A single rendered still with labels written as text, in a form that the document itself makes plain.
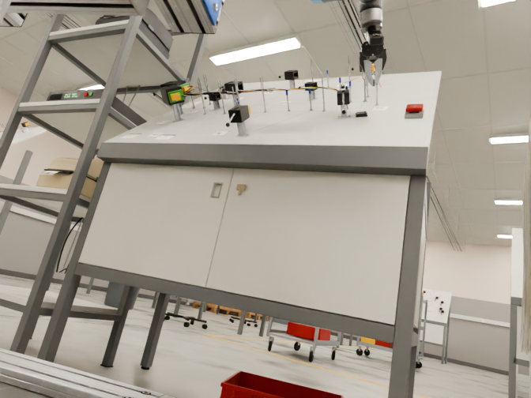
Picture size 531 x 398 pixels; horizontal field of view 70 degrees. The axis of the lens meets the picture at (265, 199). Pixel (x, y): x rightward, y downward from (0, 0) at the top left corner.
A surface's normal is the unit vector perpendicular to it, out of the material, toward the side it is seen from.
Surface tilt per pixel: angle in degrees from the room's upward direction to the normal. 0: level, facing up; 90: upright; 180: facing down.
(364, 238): 90
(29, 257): 90
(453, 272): 90
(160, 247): 90
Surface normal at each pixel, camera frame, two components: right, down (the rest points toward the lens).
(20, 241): 0.84, 0.02
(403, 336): -0.37, -0.33
